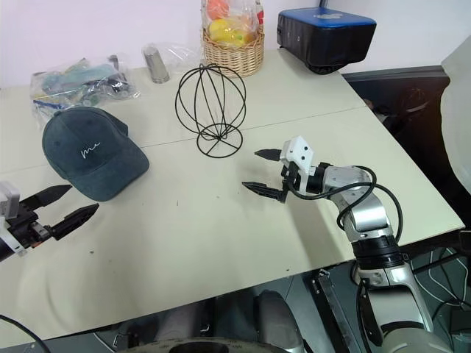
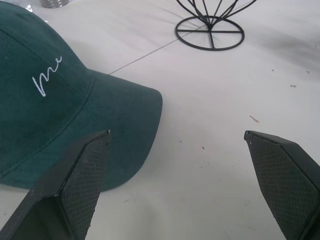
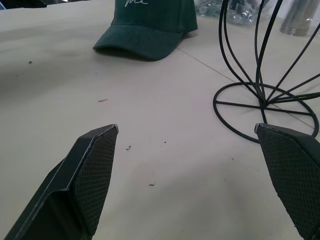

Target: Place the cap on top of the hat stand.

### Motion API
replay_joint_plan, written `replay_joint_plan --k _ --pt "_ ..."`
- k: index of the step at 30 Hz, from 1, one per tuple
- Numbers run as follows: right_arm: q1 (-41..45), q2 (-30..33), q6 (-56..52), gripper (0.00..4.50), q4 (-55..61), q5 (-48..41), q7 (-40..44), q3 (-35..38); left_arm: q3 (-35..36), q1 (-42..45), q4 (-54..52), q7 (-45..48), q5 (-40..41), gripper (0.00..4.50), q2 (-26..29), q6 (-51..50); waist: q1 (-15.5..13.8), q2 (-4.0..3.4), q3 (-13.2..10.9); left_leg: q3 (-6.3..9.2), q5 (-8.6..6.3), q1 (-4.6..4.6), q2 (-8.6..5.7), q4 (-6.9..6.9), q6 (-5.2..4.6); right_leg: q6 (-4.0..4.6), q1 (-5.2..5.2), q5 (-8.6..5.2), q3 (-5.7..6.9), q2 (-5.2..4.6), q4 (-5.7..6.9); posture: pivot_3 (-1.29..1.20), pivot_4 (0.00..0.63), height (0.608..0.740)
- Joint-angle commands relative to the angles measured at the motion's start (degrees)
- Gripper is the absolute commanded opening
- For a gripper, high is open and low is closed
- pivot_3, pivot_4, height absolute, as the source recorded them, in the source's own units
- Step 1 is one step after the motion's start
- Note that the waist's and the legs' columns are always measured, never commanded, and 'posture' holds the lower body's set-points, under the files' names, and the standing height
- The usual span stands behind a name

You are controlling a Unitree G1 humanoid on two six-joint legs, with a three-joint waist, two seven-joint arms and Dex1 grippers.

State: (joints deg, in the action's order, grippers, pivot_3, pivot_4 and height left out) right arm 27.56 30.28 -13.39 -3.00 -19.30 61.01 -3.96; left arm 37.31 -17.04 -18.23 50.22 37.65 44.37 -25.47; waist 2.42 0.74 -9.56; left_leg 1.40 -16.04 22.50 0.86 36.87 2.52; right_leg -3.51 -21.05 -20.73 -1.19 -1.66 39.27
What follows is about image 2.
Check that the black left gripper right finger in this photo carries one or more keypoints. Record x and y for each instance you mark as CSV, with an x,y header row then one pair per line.
x,y
287,180

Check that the green baseball cap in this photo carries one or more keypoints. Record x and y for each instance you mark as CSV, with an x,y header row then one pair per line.
x,y
50,100

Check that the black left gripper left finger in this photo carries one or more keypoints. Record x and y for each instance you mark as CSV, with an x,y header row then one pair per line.
x,y
75,185

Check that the silver metal object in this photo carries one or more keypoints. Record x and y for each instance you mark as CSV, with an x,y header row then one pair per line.
x,y
53,3

